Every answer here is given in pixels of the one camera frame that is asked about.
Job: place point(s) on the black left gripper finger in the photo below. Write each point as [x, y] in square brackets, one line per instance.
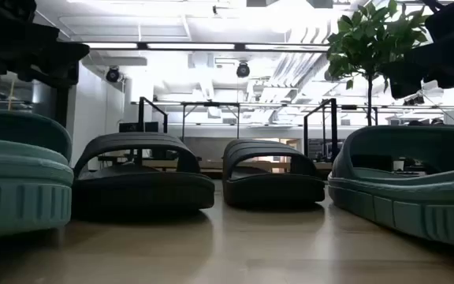
[53, 65]

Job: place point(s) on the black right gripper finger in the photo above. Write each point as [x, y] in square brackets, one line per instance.
[412, 73]

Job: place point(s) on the teal rubber slide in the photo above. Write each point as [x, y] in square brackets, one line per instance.
[428, 201]
[18, 185]

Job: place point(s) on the black rubber slide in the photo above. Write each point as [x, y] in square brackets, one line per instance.
[140, 189]
[270, 189]

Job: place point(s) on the black metal shoe shelf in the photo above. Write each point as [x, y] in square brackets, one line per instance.
[333, 118]

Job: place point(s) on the potted green plant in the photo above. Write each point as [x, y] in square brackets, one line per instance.
[369, 47]

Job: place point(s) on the round black ceiling speaker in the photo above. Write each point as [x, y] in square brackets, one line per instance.
[112, 74]
[243, 70]

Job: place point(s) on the long ceiling light bar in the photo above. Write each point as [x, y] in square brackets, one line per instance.
[191, 46]

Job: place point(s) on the black background desk frame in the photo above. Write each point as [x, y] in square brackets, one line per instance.
[211, 104]

